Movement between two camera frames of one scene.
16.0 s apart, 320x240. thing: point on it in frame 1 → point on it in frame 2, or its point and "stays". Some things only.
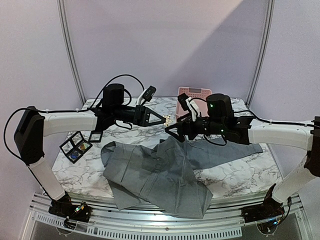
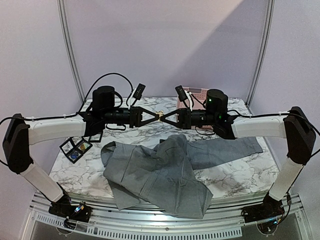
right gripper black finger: [180, 138] → [176, 124]
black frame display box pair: [75, 147] stays
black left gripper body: [139, 111] stays
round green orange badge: [84, 146] stays
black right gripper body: [185, 128] → [183, 118]
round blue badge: [74, 155] stays
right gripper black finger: [175, 126] → [163, 116]
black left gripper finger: [149, 111] stays
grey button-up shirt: [163, 178] stays
